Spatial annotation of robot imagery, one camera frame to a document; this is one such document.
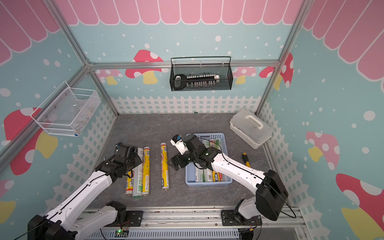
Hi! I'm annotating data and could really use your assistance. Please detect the clear white wrap roll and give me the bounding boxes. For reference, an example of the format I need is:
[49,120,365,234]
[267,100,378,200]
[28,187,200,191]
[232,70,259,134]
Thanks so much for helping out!
[204,140,214,182]

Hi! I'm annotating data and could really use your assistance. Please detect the blue plastic basket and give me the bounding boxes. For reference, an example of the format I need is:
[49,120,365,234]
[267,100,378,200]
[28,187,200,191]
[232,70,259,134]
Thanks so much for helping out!
[186,133,233,187]

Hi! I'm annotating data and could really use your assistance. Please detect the yellow red wrap roll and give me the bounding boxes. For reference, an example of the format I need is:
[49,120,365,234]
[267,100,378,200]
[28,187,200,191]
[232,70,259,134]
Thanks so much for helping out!
[212,139,225,183]

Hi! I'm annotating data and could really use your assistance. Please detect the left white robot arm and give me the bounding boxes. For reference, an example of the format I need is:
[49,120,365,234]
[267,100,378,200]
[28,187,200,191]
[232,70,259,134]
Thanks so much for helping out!
[27,143,142,240]

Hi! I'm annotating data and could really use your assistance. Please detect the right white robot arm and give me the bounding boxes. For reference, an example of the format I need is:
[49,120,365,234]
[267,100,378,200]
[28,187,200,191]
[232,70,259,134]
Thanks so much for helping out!
[169,134,289,225]

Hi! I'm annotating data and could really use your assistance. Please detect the yellow black screwdriver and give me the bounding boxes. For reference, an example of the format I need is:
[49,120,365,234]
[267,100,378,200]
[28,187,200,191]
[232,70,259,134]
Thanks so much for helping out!
[242,153,251,168]

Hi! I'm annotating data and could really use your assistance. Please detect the white plastic storage box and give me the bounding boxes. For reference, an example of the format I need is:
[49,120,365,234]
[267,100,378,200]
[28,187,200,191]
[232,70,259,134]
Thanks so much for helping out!
[230,109,273,150]

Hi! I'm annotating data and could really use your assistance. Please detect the small green circuit board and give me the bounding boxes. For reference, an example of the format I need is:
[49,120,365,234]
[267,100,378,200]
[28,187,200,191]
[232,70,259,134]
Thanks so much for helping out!
[114,229,129,238]

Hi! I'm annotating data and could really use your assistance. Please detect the black socket wrench set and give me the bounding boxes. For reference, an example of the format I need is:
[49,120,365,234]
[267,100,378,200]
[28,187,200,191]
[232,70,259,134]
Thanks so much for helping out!
[173,74,220,90]

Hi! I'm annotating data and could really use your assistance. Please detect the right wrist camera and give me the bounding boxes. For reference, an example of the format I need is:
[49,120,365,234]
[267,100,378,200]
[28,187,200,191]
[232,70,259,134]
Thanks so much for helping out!
[170,135,188,155]

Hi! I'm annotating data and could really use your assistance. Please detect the white wire wall basket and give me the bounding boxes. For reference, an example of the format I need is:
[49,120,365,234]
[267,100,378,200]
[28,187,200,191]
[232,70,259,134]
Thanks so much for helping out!
[30,82,102,137]

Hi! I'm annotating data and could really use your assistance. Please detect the black wire wall basket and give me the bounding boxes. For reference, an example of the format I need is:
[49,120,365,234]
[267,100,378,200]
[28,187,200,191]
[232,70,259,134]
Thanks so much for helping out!
[170,56,234,92]

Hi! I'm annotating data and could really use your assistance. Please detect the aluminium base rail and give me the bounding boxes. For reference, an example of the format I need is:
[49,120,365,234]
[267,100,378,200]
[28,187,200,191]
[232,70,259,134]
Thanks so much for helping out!
[56,205,310,240]

